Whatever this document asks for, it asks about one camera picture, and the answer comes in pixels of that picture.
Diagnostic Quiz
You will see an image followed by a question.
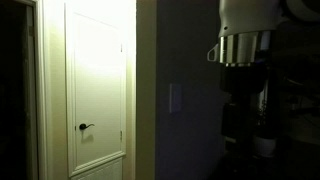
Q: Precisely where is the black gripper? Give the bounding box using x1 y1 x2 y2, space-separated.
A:
219 63 268 138

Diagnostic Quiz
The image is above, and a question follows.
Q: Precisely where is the white round plant pot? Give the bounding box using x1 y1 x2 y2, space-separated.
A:
251 134 278 158

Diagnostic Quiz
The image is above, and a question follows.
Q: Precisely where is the white panel door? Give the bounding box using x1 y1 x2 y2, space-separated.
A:
64 0 128 178

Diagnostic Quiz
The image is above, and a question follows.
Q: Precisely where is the white light switch plate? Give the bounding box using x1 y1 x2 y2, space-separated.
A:
169 83 183 114

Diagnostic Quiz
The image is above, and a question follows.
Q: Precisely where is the dark lever door handle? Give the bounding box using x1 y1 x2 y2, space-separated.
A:
78 122 96 131

